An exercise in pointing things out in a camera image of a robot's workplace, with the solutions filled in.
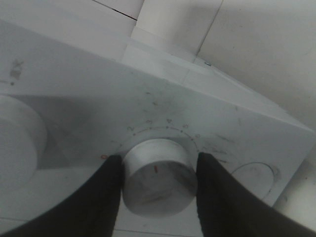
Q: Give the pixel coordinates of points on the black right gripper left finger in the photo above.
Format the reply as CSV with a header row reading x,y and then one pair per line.
x,y
91,211

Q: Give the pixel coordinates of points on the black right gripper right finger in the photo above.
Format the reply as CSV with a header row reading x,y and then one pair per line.
x,y
226,208

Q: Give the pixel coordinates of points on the round door release button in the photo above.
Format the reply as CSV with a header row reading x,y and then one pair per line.
x,y
257,177

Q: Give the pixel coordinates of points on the white microwave knob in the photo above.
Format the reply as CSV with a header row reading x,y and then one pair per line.
x,y
23,138
159,179

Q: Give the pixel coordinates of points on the white microwave oven body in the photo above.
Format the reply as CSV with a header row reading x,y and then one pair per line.
x,y
98,103

